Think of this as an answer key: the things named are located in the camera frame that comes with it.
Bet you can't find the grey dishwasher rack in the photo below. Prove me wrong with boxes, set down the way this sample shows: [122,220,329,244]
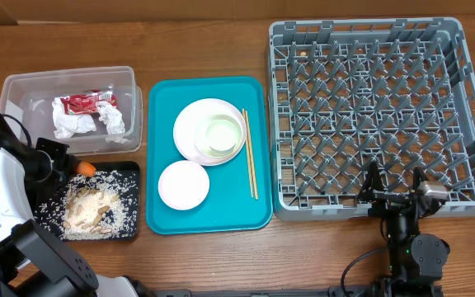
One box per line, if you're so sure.
[267,17,475,221]

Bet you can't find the pink food bowl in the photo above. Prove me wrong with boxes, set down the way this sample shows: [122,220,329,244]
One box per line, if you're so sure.
[158,160,209,210]

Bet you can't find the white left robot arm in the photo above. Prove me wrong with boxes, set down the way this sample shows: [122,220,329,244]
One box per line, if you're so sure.
[0,113,154,297]

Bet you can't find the black waste tray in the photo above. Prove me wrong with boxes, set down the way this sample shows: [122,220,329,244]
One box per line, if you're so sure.
[31,160,141,243]

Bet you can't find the pink round plate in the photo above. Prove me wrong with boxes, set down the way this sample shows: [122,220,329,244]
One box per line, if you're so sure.
[173,98,246,166]

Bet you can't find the clear plastic waste bin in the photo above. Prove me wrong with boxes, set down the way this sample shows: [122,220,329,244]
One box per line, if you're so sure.
[0,66,143,155]

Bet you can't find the cream shallow bowl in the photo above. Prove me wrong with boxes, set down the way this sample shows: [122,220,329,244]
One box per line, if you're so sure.
[194,114,244,158]

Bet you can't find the cream plastic cup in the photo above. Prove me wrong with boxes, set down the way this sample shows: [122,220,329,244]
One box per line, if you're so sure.
[206,120,238,153]

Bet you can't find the white napkin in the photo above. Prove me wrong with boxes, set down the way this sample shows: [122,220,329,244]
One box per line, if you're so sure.
[52,97,96,139]

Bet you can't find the teal plastic tray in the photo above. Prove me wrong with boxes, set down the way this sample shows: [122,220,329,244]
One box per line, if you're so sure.
[146,76,273,235]

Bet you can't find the red snack wrapper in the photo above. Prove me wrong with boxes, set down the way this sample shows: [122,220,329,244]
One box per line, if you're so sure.
[59,90,117,115]

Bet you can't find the rice and peanut leftovers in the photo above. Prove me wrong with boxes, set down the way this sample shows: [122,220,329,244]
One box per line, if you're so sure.
[35,169,138,241]

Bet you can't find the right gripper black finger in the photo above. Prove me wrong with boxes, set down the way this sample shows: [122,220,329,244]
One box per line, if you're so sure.
[412,167,428,196]
[357,161,384,202]

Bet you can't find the orange carrot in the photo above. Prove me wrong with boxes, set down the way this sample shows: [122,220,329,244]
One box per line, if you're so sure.
[75,161,96,177]

